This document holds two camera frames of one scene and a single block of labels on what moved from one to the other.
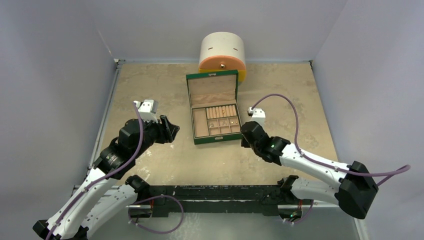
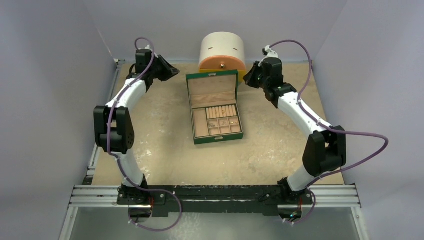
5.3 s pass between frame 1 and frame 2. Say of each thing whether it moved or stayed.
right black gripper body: moved
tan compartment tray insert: stayed
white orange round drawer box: stayed
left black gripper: moved
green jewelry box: stayed
